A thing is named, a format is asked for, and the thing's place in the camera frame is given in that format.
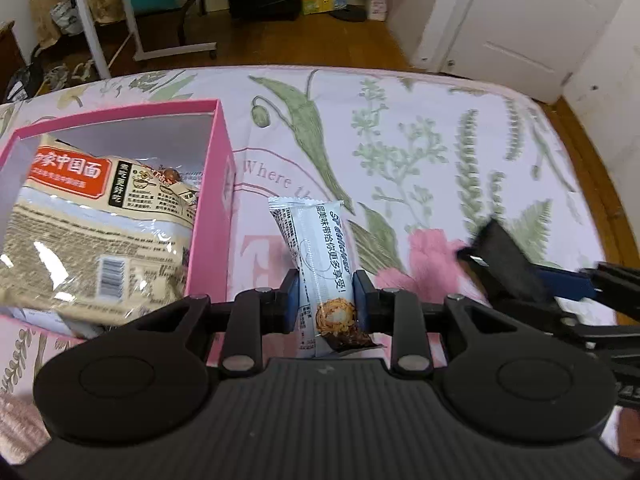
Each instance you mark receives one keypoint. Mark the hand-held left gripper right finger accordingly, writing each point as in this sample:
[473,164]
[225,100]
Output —
[361,305]

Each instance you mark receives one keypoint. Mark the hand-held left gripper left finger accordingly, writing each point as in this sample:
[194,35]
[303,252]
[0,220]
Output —
[291,305]

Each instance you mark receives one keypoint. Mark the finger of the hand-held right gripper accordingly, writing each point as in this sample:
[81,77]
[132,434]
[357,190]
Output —
[600,332]
[565,284]

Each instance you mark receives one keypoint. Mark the black snack packet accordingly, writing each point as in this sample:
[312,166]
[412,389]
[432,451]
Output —
[505,255]

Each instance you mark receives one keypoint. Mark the white snack bar packet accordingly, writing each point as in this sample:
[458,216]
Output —
[172,176]
[320,240]

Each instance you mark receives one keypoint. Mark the pink cardboard box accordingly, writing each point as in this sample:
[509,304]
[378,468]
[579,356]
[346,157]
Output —
[212,200]

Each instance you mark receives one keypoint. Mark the beige noodle packet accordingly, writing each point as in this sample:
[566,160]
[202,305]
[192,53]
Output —
[100,230]

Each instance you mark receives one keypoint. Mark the floral bed sheet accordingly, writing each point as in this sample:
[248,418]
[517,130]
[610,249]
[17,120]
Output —
[425,150]

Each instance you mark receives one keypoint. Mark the white door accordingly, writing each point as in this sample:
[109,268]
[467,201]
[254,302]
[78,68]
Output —
[525,15]

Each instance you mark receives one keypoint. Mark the dark slipper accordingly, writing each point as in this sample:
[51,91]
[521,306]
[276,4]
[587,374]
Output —
[351,13]

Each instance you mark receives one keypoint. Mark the pair of light shoes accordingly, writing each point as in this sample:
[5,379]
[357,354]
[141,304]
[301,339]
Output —
[70,74]

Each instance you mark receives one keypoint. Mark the black bag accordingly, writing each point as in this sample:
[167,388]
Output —
[25,82]

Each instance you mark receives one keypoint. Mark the brown paper bag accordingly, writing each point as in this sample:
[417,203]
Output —
[100,0]

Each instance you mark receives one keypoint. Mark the white patterned bag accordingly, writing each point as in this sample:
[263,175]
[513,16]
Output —
[65,16]

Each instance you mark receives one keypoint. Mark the dark wooden cabinet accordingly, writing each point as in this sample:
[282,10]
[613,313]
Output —
[9,57]

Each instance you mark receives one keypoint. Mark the wooden table with white frame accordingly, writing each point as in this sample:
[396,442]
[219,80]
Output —
[90,30]

